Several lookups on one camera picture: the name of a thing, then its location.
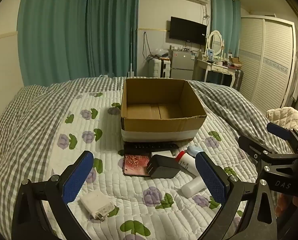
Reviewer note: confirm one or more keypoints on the white oval mirror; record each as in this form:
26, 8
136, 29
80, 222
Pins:
215, 42

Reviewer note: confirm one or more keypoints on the hanging white towels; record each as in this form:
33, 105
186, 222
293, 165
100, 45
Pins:
297, 77

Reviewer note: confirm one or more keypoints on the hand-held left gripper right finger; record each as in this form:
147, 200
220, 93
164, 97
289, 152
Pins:
211, 178

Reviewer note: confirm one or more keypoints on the plain white bottle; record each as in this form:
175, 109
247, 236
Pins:
192, 186

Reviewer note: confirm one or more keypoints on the white charger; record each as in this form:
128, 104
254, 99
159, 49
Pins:
96, 201

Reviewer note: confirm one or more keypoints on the white bottle with red cap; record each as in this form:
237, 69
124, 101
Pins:
187, 164

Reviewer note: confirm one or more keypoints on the wide teal curtain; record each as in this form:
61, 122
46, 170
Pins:
64, 30

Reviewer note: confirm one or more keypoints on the light blue capped tube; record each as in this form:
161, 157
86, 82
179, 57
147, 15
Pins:
195, 151

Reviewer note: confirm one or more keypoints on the small white box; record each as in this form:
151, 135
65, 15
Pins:
161, 153

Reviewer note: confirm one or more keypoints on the black television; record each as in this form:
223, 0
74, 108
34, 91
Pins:
187, 30

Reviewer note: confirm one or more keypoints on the dark suitcase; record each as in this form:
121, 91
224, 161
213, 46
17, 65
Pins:
238, 80

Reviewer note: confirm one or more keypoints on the small brown carton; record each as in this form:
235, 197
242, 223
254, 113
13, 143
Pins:
235, 60

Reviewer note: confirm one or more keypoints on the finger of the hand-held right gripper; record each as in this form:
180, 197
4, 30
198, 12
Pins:
278, 130
250, 145

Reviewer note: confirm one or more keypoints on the white louvred wardrobe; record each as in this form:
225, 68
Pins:
266, 60

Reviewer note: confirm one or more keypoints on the black charger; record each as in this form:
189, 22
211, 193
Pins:
164, 167

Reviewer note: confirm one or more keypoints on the cream quilted cloth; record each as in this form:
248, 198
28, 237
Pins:
286, 117

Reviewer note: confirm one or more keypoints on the black remote control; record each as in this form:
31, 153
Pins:
149, 146

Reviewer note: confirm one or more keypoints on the grey checked blanket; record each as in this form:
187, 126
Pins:
21, 130

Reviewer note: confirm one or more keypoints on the white suitcase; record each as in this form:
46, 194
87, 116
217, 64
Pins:
159, 67

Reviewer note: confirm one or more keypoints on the pink phone case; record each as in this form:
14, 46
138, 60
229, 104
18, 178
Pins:
135, 165

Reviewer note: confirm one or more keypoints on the floral quilted mat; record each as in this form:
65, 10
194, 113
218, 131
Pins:
139, 206

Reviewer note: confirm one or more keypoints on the white dressing table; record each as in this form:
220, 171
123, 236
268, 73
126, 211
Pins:
213, 67

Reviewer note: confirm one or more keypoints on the white pole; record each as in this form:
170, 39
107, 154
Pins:
131, 55

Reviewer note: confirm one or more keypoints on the cardboard box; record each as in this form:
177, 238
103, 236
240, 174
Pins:
161, 127

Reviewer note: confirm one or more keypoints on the narrow teal curtain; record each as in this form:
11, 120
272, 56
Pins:
225, 22

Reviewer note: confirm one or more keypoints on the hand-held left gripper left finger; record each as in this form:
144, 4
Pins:
77, 178

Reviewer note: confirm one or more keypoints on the silver fridge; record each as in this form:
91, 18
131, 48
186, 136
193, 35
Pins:
182, 63

